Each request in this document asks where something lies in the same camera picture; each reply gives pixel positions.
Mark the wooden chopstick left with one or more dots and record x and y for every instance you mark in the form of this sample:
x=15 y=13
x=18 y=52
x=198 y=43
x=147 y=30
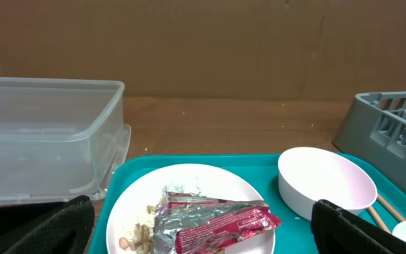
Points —
x=375 y=216

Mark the grey dishwasher rack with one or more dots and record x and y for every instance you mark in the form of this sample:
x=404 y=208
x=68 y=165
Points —
x=374 y=130

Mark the wooden chopstick right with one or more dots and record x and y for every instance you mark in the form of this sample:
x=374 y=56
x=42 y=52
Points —
x=390 y=208

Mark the clear plastic waste bin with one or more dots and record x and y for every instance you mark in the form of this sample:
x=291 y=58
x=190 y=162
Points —
x=59 y=138

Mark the teal plastic tray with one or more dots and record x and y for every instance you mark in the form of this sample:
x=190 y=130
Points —
x=294 y=235

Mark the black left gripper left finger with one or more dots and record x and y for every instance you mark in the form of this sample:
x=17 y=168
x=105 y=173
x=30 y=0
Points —
x=47 y=228

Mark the wooden chopstick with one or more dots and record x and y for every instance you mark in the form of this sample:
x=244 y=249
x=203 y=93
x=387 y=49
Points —
x=390 y=208
x=375 y=216

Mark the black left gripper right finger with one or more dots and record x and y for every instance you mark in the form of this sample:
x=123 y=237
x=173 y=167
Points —
x=337 y=231

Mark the red foil snack wrapper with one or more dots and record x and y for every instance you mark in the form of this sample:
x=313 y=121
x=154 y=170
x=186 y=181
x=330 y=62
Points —
x=187 y=222

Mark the pink bowl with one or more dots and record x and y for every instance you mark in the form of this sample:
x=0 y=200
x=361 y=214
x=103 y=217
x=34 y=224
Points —
x=309 y=174

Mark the food scraps and rice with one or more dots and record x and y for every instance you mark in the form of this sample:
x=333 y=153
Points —
x=139 y=238

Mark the pink round plate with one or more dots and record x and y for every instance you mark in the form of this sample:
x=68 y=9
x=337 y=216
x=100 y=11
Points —
x=209 y=180

